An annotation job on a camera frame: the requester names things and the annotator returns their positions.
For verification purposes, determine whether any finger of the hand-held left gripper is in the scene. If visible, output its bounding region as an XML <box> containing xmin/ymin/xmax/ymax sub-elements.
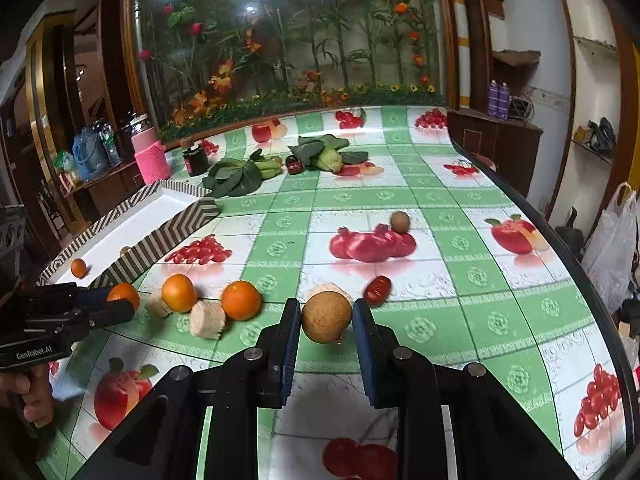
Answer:
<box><xmin>75</xmin><ymin>286</ymin><xmax>116</xmax><ymax>309</ymax></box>
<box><xmin>87</xmin><ymin>302</ymin><xmax>136</xmax><ymax>330</ymax></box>

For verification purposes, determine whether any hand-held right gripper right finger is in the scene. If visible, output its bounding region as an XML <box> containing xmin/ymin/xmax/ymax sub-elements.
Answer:
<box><xmin>351</xmin><ymin>299</ymin><xmax>581</xmax><ymax>480</ymax></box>

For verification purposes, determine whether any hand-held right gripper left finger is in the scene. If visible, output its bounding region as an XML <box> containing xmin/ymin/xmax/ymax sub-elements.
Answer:
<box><xmin>75</xmin><ymin>299</ymin><xmax>303</xmax><ymax>480</ymax></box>

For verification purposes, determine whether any round brown fruit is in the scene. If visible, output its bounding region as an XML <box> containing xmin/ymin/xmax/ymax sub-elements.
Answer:
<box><xmin>301</xmin><ymin>292</ymin><xmax>353</xmax><ymax>344</ymax></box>

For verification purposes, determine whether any red date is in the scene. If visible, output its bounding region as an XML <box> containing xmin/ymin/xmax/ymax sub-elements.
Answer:
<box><xmin>363</xmin><ymin>275</ymin><xmax>391</xmax><ymax>303</ymax></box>

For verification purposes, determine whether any white tray with striped rim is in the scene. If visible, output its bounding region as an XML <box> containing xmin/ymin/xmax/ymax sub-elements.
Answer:
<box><xmin>39</xmin><ymin>180</ymin><xmax>219</xmax><ymax>291</ymax></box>

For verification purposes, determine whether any person's left hand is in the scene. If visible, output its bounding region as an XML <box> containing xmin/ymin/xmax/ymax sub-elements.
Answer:
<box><xmin>0</xmin><ymin>360</ymin><xmax>57</xmax><ymax>428</ymax></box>

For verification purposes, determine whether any wooden low cabinet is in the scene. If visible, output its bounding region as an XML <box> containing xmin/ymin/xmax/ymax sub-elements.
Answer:
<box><xmin>60</xmin><ymin>160</ymin><xmax>146</xmax><ymax>221</ymax></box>

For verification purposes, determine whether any green checked fruit-print tablecloth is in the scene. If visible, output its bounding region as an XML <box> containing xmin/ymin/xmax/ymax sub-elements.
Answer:
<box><xmin>37</xmin><ymin>105</ymin><xmax>633</xmax><ymax>480</ymax></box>

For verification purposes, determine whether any green packet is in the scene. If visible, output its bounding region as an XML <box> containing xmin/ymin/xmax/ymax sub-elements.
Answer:
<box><xmin>55</xmin><ymin>152</ymin><xmax>81</xmax><ymax>186</ymax></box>

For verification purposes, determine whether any blue plastic jug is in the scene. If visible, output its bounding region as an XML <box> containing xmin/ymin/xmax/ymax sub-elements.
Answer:
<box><xmin>72</xmin><ymin>127</ymin><xmax>108</xmax><ymax>181</ymax></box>

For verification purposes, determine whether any pink knitted-sleeve bottle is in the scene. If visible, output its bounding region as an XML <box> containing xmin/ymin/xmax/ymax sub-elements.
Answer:
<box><xmin>131</xmin><ymin>115</ymin><xmax>168</xmax><ymax>186</ymax></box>

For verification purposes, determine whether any clear bottle with green label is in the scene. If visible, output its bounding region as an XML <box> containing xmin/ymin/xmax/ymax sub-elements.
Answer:
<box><xmin>100</xmin><ymin>120</ymin><xmax>123</xmax><ymax>166</ymax></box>

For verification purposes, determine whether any small dark jar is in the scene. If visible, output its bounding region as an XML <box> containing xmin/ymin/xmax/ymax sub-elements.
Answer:
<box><xmin>182</xmin><ymin>147</ymin><xmax>210</xmax><ymax>177</ymax></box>

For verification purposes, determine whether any leafy green vegetable bunch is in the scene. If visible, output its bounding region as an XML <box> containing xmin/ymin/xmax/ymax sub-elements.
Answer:
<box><xmin>287</xmin><ymin>135</ymin><xmax>368</xmax><ymax>173</ymax></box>
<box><xmin>201</xmin><ymin>149</ymin><xmax>283</xmax><ymax>197</ymax></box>

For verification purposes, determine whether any dark metal pot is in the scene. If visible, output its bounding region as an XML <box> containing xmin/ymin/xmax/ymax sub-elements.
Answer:
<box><xmin>555</xmin><ymin>207</ymin><xmax>586</xmax><ymax>256</ymax></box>

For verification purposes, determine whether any wooden side cabinet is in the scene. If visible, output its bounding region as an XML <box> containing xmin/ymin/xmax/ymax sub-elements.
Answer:
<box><xmin>447</xmin><ymin>110</ymin><xmax>543</xmax><ymax>198</ymax></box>

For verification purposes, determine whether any white plastic bag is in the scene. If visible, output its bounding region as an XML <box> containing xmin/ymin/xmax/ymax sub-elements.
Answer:
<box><xmin>582</xmin><ymin>182</ymin><xmax>638</xmax><ymax>313</ymax></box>

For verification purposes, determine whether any glass-fronted artificial flower display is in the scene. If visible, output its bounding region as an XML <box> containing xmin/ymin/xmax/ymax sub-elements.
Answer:
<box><xmin>122</xmin><ymin>0</ymin><xmax>458</xmax><ymax>143</ymax></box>

